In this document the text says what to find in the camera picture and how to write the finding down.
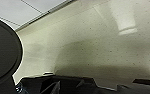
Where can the white narrow drawer unit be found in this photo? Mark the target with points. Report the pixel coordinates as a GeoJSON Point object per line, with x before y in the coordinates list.
{"type": "Point", "coordinates": [17, 8]}

